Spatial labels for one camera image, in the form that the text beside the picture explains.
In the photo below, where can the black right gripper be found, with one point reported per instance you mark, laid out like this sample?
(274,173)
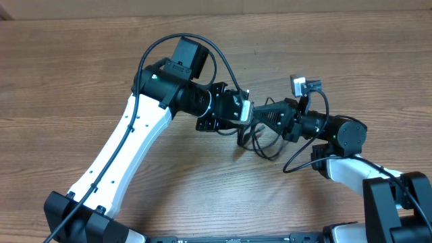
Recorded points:
(287,114)

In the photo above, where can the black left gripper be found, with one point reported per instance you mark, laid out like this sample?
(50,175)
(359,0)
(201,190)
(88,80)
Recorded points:
(212,123)

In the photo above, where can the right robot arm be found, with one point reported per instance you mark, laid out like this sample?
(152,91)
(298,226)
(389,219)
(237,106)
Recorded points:
(397,206)

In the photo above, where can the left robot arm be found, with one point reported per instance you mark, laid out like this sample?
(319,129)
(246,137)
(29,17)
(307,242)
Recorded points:
(87,213)

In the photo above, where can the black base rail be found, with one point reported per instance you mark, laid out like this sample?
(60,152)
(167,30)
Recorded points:
(299,237)

